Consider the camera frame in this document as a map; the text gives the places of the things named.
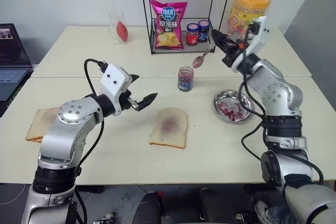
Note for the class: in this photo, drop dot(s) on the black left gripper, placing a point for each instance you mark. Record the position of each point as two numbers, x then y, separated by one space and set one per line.
125 101

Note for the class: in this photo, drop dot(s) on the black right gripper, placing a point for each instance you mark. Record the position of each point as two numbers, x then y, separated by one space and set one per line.
233 52

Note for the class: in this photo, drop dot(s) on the clear plastic spoon with jam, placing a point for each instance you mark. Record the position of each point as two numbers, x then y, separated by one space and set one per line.
197 62

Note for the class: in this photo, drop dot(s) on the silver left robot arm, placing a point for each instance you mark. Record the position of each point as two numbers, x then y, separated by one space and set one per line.
65 132

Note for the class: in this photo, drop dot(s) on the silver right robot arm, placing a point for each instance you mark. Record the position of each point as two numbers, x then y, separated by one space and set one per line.
278 98

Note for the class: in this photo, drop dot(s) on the blue-lidded jam jar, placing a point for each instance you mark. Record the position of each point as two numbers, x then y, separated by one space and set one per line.
203 31

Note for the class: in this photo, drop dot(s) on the red-lidded jam jar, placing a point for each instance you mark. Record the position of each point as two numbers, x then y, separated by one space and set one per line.
192 33

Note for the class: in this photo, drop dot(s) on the open blueberry jam jar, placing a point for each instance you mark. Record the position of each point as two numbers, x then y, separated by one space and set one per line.
186 79

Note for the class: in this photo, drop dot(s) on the thick bread slice with jam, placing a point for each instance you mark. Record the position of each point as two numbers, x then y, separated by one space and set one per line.
170 127

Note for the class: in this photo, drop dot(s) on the toast slice with jam stain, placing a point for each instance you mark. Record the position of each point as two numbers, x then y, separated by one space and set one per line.
43 121

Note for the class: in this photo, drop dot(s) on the large yellow-lidded snack jar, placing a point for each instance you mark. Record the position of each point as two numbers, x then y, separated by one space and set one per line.
246 9

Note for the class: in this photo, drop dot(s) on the pink potato chips bag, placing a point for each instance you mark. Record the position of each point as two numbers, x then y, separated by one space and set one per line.
168 26

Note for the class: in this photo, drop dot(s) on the red oval object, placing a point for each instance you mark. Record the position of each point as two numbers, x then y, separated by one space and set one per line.
122 32

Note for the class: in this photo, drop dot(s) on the round metal plate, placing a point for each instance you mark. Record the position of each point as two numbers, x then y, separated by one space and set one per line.
232 107

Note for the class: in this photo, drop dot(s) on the clear plastic cup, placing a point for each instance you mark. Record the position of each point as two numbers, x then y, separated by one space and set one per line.
116 19

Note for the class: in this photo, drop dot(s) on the dark rounded shape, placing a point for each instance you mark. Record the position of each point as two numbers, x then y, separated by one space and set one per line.
210 205
149 208

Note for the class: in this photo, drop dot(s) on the dark open laptop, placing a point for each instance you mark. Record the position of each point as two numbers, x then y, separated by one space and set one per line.
11 58

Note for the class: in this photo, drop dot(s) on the white sneaker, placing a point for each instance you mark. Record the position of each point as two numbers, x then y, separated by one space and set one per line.
263 212

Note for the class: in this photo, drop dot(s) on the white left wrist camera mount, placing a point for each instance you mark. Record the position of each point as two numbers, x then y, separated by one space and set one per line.
113 78

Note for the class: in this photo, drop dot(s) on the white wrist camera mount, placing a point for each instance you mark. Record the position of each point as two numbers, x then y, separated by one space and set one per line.
260 37
113 78

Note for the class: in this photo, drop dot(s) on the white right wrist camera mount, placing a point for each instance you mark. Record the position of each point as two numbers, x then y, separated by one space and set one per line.
260 37

